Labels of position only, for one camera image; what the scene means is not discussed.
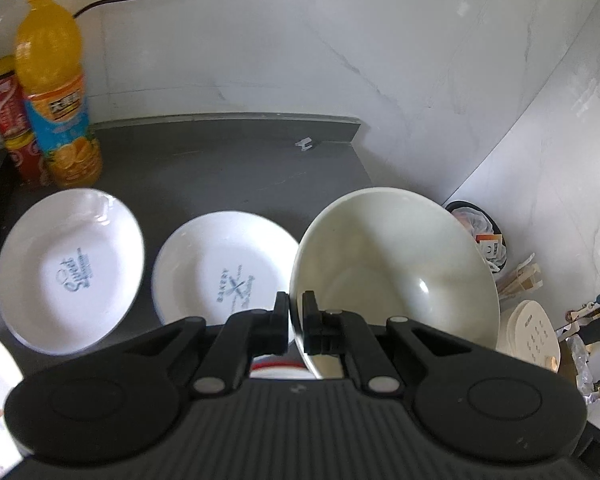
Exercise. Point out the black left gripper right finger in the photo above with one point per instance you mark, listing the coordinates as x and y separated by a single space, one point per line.
323 334

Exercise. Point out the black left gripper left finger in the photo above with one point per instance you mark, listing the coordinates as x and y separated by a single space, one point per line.
270 333

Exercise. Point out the red rimmed bowl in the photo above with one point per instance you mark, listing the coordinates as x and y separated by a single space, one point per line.
279 368

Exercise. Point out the white plate bakery print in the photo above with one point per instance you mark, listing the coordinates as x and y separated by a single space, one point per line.
221 263

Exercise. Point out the large white ceramic bowl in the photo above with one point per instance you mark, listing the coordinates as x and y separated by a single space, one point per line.
383 252

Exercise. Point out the white plate sweet print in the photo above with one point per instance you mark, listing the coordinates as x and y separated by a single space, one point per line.
70 270

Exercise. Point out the copper pot with bags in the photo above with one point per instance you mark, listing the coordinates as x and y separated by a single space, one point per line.
484 230

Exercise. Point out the white electric cooker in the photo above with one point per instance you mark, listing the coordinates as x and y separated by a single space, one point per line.
526 334

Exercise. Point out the red cola bottle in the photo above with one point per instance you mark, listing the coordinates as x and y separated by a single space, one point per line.
16 131

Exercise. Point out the orange juice bottle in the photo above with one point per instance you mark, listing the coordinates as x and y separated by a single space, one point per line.
48 64

